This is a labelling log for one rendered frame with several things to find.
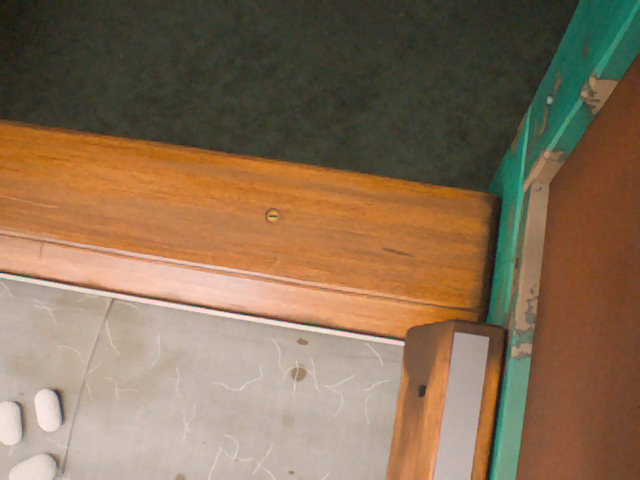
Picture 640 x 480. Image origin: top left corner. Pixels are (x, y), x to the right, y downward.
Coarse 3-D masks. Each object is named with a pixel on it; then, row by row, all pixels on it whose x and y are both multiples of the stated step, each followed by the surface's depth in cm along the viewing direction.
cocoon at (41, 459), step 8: (40, 456) 65; (48, 456) 65; (16, 464) 65; (24, 464) 64; (32, 464) 64; (40, 464) 64; (48, 464) 65; (16, 472) 64; (24, 472) 64; (32, 472) 64; (40, 472) 64; (48, 472) 64
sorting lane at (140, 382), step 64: (0, 320) 69; (64, 320) 69; (128, 320) 69; (192, 320) 69; (256, 320) 69; (0, 384) 68; (64, 384) 68; (128, 384) 68; (192, 384) 68; (256, 384) 68; (320, 384) 68; (384, 384) 68; (0, 448) 67; (64, 448) 67; (128, 448) 67; (192, 448) 67; (256, 448) 67; (320, 448) 67; (384, 448) 67
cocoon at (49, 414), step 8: (40, 392) 66; (48, 392) 66; (40, 400) 66; (48, 400) 66; (56, 400) 66; (40, 408) 66; (48, 408) 66; (56, 408) 66; (40, 416) 66; (48, 416) 65; (56, 416) 66; (40, 424) 66; (48, 424) 65; (56, 424) 66
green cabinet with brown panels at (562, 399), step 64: (576, 64) 48; (576, 128) 49; (576, 192) 49; (576, 256) 47; (512, 320) 56; (576, 320) 45; (512, 384) 54; (576, 384) 43; (512, 448) 53; (576, 448) 41
